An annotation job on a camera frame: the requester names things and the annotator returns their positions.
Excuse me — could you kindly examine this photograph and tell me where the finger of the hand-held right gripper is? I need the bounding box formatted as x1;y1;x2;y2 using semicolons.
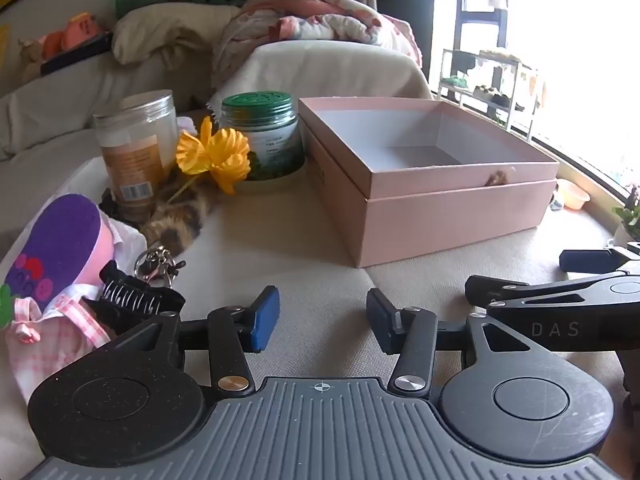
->
559;244;640;274
465;275;618;309

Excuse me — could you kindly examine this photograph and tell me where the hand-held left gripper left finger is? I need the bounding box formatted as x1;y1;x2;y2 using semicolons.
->
107;285;281;398

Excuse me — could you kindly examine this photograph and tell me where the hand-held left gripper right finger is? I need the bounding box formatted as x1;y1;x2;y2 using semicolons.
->
366;287;551;403

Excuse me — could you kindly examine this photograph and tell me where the pink cardboard box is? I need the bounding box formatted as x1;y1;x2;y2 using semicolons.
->
298;97;560;268

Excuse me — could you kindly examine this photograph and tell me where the yellow fabric flower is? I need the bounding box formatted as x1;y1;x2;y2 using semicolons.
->
167;116;251;206

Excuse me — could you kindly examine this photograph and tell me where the pink checkered cloth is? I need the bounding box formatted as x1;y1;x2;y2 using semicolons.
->
5;217;151;403

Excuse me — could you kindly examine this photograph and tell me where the purple and pink plush slipper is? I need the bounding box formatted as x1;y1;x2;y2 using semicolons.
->
0;194;125;328

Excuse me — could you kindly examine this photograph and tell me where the potted plant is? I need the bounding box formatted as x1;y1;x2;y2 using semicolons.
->
612;185;640;248

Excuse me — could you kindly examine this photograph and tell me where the orange plastic bowl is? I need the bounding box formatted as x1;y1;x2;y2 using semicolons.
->
555;179;591;211

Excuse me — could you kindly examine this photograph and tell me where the black hair claw clip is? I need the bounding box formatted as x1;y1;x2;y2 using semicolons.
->
82;260;187;336

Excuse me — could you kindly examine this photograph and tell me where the leopard print fur tail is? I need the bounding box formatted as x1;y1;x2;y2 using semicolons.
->
140;167;221;251

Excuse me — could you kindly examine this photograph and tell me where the metal shelf rack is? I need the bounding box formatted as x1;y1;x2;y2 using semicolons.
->
437;49;541;143

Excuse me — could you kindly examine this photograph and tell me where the jar with green lid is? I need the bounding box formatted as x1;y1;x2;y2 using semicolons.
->
220;92;306;182

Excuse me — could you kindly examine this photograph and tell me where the clear jar with beige lid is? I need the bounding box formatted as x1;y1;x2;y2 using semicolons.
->
93;90;180;223

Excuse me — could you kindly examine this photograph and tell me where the beige covered sofa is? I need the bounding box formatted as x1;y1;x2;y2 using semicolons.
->
0;40;436;161

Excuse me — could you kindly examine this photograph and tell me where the pink floral blanket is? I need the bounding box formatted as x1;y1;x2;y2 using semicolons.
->
212;0;423;76

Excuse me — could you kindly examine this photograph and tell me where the cream pillow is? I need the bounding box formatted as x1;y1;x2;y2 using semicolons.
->
111;2;246;68

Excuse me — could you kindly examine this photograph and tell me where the dark blue tray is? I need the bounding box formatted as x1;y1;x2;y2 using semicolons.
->
40;32;113;76

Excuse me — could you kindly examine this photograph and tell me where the orange plush toy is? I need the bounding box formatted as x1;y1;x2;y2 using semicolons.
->
40;12;101;58

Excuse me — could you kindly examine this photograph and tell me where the metal keychain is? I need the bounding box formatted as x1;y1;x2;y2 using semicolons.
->
134;242;187;281

